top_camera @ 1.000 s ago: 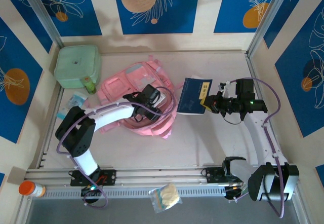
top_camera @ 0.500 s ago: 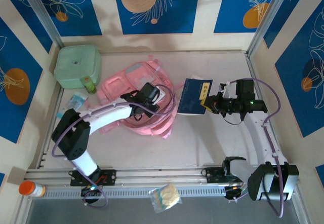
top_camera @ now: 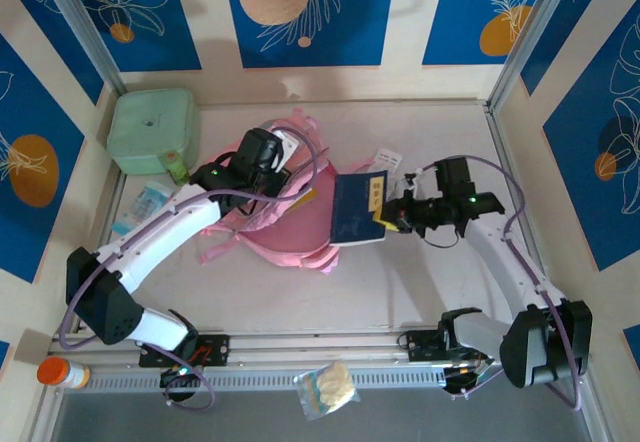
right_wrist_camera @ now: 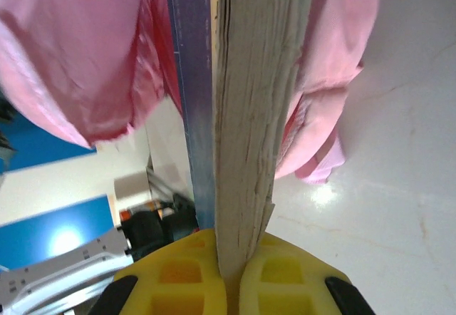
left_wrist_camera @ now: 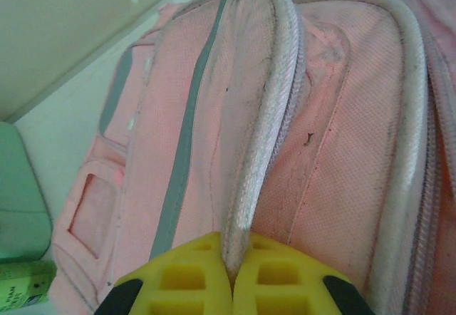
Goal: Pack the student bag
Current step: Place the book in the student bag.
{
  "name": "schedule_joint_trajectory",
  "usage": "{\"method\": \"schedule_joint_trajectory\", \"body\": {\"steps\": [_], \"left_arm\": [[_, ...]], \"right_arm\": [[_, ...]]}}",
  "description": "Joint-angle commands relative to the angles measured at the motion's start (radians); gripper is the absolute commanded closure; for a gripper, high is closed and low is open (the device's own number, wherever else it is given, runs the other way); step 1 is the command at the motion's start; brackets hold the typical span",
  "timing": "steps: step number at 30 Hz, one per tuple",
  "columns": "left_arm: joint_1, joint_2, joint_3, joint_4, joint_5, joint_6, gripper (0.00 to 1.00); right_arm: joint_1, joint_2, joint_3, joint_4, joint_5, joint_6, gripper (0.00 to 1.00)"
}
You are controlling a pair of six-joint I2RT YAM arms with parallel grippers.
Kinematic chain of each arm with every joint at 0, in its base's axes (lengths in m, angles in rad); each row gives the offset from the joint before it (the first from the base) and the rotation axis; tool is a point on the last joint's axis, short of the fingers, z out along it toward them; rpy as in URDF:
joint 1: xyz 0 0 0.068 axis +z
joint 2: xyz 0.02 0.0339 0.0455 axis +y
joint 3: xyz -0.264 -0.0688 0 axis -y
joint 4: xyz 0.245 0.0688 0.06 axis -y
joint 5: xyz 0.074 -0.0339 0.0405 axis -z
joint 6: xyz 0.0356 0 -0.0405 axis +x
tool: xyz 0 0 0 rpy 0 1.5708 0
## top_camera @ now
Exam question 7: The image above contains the dark blue book yellow label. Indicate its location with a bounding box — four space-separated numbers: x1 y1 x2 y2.
329 169 391 249

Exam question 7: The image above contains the white barcode tag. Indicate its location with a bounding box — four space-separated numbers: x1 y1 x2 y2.
373 148 405 172

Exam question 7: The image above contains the pink backpack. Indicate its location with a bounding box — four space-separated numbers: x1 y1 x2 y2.
199 107 342 277

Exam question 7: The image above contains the blue tissue pack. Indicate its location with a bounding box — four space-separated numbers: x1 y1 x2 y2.
110 180 176 237

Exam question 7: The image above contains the mint green lunch bag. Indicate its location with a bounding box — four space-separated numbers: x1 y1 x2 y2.
105 87 202 176

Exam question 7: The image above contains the plastic bag of snacks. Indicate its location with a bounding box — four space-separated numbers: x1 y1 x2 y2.
292 360 362 422

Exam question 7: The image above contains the small green bottle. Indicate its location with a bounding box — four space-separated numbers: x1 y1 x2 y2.
166 151 193 187

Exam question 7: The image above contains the orange-capped white bottle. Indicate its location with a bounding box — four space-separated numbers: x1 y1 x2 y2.
36 355 92 392

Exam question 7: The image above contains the aluminium side rail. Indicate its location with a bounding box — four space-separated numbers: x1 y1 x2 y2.
74 169 127 336
483 101 564 323

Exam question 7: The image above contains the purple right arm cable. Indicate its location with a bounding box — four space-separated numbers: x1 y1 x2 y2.
414 155 584 411

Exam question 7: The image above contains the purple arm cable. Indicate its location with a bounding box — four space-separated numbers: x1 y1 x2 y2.
58 125 331 413
414 155 584 411

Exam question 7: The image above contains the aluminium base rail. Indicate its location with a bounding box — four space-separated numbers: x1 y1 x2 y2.
48 325 586 366

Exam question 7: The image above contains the grey slotted cable duct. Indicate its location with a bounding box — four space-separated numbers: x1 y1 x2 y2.
82 365 447 394

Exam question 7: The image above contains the aluminium frame post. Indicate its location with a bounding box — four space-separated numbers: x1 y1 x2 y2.
35 0 127 96
487 0 576 113

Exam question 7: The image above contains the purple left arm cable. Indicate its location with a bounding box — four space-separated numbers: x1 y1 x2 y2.
58 125 331 413

